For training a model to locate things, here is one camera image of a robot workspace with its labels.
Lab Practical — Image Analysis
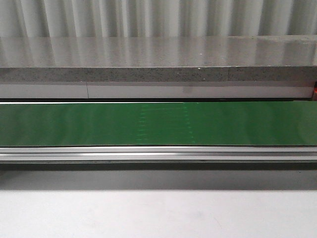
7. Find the aluminium conveyor side rail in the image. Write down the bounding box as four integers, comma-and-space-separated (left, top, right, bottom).
0, 146, 317, 164

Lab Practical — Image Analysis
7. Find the white pleated curtain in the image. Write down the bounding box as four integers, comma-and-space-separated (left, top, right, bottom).
0, 0, 317, 37

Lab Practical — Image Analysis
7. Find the green conveyor belt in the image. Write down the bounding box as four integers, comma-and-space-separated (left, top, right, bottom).
0, 101, 317, 147

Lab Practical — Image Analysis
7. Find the red object at right edge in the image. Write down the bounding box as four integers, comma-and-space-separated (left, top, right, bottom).
312, 82, 317, 101

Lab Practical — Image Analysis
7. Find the grey speckled stone counter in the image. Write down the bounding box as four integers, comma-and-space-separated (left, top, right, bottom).
0, 35, 317, 101

